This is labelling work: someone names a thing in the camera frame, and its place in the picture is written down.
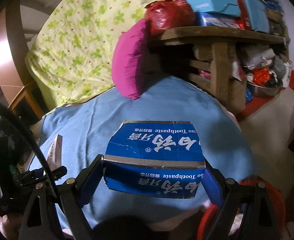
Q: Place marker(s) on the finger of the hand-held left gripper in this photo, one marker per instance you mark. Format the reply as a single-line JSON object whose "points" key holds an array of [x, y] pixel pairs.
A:
{"points": [[58, 172]]}

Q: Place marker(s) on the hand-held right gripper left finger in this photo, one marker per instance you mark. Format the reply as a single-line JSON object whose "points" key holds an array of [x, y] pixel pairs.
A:
{"points": [[92, 182]]}

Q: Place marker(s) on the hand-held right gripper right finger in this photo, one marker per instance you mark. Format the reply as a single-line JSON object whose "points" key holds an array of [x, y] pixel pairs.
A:
{"points": [[213, 187]]}

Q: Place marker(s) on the small white carton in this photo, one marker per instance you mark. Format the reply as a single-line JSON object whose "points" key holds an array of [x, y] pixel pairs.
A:
{"points": [[55, 152]]}

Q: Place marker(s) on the blue toothpaste box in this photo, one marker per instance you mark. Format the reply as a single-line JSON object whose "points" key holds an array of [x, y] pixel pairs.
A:
{"points": [[152, 145]]}

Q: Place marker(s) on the person's left hand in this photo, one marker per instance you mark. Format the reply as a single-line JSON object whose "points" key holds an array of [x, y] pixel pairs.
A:
{"points": [[9, 226]]}

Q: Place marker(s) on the large black garbage bag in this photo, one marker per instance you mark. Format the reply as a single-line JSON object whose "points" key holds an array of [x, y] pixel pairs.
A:
{"points": [[19, 145]]}

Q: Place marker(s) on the red plastic basin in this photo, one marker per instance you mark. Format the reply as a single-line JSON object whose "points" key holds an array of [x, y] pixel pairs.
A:
{"points": [[274, 205]]}

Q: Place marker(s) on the light blue blanket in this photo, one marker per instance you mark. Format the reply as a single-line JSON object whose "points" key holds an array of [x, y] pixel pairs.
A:
{"points": [[92, 115]]}

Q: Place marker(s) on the red floor mat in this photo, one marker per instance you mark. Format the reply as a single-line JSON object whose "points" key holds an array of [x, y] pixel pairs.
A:
{"points": [[256, 107]]}

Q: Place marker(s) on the metal bowl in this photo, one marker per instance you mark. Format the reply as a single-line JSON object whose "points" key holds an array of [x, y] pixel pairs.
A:
{"points": [[264, 91]]}

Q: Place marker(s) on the orange-red plastic bag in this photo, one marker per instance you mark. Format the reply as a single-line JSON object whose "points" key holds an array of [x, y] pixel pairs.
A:
{"points": [[264, 76]]}

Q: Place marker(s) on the wooden table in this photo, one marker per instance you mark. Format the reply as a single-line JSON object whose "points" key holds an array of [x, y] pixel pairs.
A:
{"points": [[221, 62]]}

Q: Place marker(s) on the pink pillow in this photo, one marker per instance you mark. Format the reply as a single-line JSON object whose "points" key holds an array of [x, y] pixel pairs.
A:
{"points": [[129, 62]]}

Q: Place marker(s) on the white plastic bag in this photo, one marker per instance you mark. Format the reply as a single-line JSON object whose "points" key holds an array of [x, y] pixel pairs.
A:
{"points": [[256, 57]]}

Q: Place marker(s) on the green floral quilt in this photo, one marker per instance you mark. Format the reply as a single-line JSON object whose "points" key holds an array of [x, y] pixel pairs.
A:
{"points": [[87, 30]]}

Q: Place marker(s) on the blue and white box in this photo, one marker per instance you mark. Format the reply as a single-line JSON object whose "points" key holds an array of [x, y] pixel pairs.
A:
{"points": [[211, 20]]}

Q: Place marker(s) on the teal cardboard box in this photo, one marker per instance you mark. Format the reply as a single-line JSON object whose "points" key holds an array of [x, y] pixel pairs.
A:
{"points": [[256, 12]]}

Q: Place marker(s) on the light blue cardboard box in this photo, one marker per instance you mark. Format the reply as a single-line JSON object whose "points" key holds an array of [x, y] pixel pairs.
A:
{"points": [[211, 0]]}

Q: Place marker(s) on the brown wooden bed frame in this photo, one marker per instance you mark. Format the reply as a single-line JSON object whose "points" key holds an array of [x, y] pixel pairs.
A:
{"points": [[14, 55]]}

